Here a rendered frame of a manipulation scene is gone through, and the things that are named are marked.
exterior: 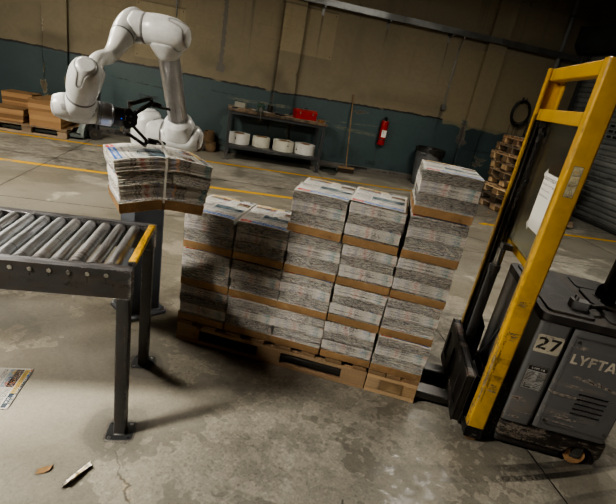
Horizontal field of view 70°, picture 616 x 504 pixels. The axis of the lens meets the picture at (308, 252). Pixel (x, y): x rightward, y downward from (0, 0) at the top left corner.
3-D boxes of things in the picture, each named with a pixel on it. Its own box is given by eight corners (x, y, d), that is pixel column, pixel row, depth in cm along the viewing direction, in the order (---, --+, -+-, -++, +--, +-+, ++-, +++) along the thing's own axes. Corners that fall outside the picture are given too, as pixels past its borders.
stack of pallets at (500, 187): (531, 209, 869) (555, 143, 822) (566, 225, 785) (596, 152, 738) (473, 201, 834) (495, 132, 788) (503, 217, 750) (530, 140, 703)
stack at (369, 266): (201, 309, 302) (213, 192, 272) (368, 353, 287) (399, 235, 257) (174, 338, 266) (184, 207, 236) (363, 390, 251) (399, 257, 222)
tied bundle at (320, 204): (301, 213, 265) (307, 175, 256) (348, 224, 261) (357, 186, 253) (286, 230, 230) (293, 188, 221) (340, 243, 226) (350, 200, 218)
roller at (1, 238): (37, 223, 203) (36, 213, 201) (-17, 265, 160) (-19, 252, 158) (25, 222, 202) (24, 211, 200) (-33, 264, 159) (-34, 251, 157)
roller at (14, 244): (52, 225, 204) (52, 215, 202) (3, 267, 161) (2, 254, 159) (41, 223, 203) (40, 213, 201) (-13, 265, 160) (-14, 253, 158)
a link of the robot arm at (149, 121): (136, 143, 259) (138, 104, 251) (167, 148, 260) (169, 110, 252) (125, 147, 244) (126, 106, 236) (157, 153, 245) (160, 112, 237)
